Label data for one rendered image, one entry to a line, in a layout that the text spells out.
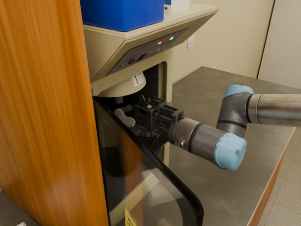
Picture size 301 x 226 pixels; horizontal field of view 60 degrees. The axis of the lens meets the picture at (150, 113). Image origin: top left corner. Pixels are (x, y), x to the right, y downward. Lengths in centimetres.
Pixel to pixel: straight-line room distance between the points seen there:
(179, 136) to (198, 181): 37
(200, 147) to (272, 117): 18
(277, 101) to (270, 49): 294
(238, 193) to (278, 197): 143
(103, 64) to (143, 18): 10
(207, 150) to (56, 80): 34
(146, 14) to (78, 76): 14
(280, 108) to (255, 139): 56
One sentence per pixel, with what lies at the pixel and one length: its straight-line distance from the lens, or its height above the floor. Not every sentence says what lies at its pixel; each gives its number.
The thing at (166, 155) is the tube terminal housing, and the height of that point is 103.
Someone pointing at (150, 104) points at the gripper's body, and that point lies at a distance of 66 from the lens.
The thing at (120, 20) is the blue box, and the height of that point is 153.
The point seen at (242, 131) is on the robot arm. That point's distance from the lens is 70.
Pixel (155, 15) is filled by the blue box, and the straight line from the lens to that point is 44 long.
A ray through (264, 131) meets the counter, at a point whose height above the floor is 94.
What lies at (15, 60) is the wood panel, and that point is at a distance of 48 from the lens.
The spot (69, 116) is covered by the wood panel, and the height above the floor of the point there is 140.
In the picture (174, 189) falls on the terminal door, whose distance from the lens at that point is 30.
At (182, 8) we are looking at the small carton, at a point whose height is 151.
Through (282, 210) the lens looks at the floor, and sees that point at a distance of 228.
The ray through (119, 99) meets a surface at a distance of 72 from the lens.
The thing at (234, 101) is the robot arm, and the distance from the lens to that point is 70.
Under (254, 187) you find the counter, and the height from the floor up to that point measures 94.
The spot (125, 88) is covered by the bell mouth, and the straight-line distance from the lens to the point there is 63.
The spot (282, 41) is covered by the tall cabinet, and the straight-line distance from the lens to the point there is 354.
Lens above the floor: 160
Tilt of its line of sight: 31 degrees down
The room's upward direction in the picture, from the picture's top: straight up
